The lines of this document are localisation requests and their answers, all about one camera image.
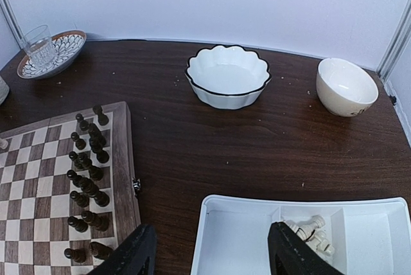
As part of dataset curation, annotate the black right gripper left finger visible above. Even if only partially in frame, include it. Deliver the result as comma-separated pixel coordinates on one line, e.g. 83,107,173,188
89,224,157,275

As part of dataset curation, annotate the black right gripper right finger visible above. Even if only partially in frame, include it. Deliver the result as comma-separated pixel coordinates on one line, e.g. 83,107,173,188
267,222,342,275

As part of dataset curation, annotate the white chess rook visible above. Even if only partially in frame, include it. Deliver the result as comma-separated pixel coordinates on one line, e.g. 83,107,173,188
0,138,8,150

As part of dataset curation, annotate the pile of white chess pieces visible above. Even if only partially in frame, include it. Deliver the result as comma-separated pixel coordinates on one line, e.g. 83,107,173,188
285,215,335,257

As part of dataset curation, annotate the wooden chess board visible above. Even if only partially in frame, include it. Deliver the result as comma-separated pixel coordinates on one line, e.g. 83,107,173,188
1,102,141,274

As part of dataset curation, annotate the dark chess pieces row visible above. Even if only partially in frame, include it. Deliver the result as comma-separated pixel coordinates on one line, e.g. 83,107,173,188
63,123,115,265

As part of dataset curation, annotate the dark chess pawn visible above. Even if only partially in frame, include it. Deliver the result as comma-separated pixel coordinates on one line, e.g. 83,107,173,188
75,113,89,132

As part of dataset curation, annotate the dark chess piece corner rook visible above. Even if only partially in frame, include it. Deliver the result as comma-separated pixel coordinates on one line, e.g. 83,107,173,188
92,105,109,126

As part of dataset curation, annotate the white plastic divided tray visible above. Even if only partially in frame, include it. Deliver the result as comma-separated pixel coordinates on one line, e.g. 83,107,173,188
191,195,410,274

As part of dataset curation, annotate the cream round bowl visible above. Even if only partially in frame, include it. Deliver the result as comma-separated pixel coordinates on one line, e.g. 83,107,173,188
316,58,379,118

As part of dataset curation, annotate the white scalloped bowl black rim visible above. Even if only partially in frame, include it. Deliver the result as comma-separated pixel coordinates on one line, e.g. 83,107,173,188
185,45,272,110

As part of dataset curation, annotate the cream ceramic mug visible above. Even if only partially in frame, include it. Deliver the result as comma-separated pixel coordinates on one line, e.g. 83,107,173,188
0,77,10,105

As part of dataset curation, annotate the patterned brown rim plate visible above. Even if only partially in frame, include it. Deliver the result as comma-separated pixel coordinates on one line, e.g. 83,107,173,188
17,30,87,80

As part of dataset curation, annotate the clear drinking glass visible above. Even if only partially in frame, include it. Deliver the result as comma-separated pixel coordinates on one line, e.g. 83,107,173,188
23,24,57,68

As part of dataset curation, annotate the right aluminium frame post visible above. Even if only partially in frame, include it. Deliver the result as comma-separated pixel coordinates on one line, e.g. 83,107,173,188
376,0,410,83

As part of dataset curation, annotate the aluminium frame post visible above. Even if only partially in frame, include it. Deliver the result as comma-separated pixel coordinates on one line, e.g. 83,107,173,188
376,0,410,83
1,0,23,65

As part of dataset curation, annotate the left aluminium frame post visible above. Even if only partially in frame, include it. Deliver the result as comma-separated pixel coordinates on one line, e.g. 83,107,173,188
1,0,23,65

